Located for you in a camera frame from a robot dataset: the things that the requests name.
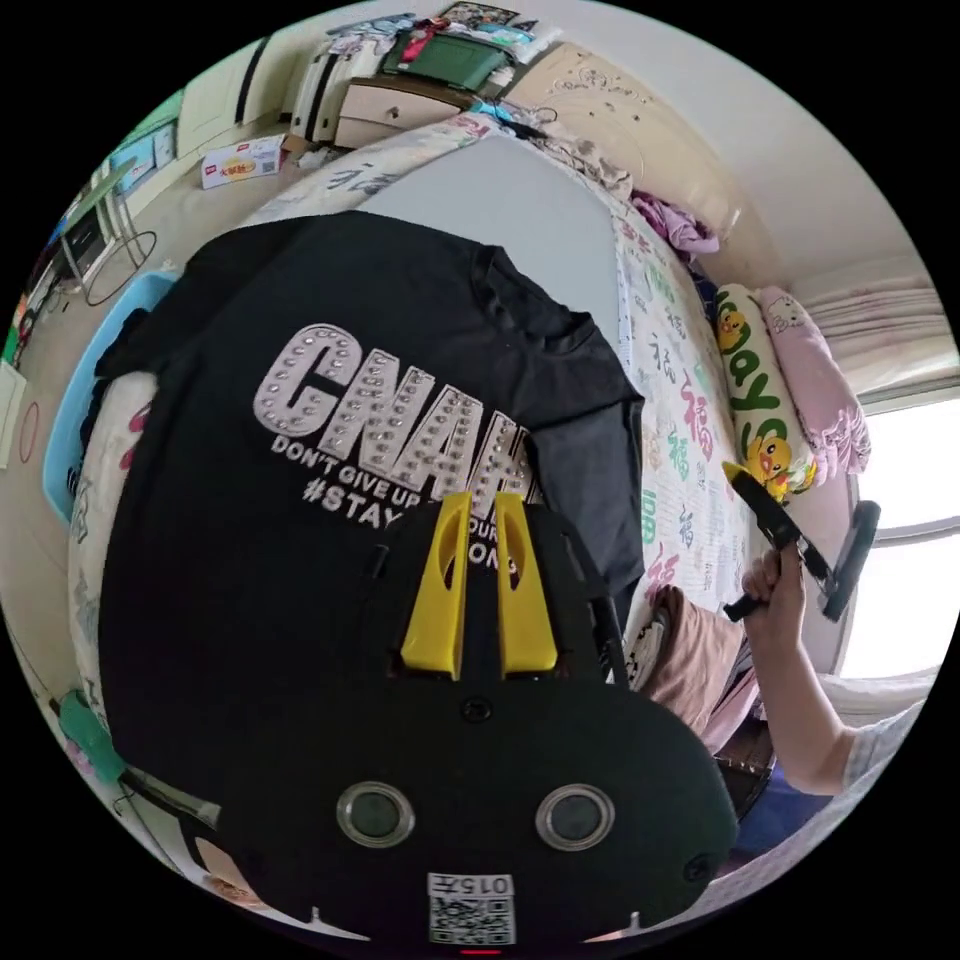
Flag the grey flat folding board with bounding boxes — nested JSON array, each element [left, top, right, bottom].
[[358, 137, 625, 320]]

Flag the floral blanket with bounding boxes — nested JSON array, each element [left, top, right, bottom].
[[517, 112, 640, 202]]

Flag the window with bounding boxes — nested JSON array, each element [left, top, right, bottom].
[[843, 401, 960, 680]]

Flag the pink pillow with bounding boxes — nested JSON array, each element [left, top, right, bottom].
[[755, 284, 873, 475]]

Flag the duck print pillow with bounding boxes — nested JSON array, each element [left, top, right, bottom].
[[710, 282, 820, 505]]

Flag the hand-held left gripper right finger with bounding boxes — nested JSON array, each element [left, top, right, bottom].
[[494, 494, 561, 674]]

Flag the wooden bedside cupboard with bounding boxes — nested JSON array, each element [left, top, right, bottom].
[[333, 74, 483, 149]]

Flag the person's right hand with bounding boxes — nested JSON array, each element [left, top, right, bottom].
[[740, 547, 809, 655]]

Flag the purple garment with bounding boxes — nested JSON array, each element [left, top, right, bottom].
[[632, 189, 742, 262]]

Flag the white cupboard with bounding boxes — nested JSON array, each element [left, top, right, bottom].
[[174, 35, 273, 160]]

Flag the person's body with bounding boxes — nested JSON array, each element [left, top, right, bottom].
[[643, 584, 943, 901]]

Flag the blue basket with clothes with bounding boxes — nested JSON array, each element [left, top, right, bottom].
[[41, 269, 183, 530]]

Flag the person's right forearm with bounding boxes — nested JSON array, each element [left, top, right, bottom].
[[748, 633, 865, 798]]

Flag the black shirt with a print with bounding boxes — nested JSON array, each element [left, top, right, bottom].
[[93, 209, 651, 826]]

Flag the bed with printed sheet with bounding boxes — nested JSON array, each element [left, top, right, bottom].
[[65, 41, 864, 759]]

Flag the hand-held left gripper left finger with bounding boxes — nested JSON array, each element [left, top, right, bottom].
[[399, 491, 475, 674]]

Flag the pale curtain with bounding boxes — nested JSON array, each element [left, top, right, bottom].
[[803, 275, 948, 400]]

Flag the red and white carton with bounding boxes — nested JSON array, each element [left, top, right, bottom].
[[200, 134, 288, 190]]

